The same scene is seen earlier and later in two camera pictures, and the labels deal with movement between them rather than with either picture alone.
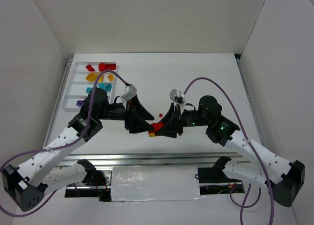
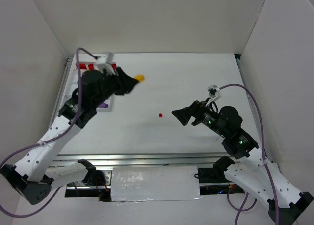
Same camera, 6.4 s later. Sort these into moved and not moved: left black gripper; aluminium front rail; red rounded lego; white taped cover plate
Moved: red rounded lego; left black gripper
Not moved: white taped cover plate; aluminium front rail
